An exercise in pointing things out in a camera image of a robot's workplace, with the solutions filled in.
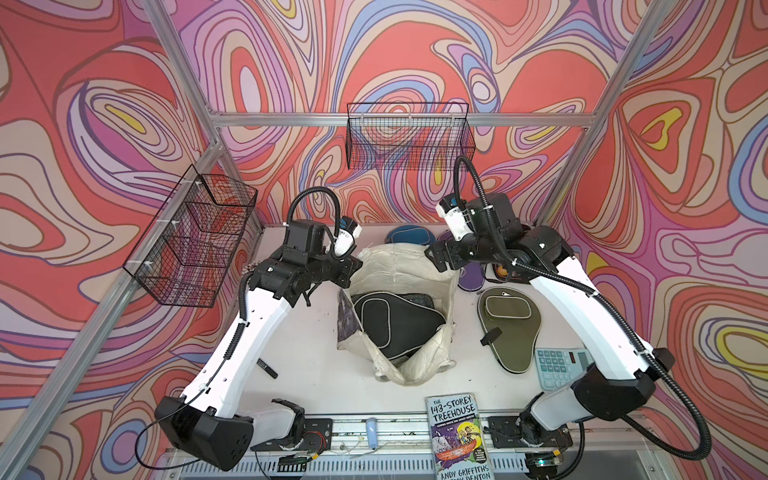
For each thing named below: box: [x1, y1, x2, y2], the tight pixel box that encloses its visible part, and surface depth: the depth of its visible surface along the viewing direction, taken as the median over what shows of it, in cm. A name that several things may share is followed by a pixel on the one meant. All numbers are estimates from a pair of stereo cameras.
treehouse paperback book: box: [425, 392, 494, 480], surface depth 72 cm
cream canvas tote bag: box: [337, 244, 458, 386], surface depth 75 cm
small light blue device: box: [366, 417, 378, 450], surface depth 73 cm
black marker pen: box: [256, 358, 279, 379], surface depth 85 cm
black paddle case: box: [352, 291, 447, 361], surface depth 86 cm
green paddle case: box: [478, 286, 541, 374], surface depth 91 cm
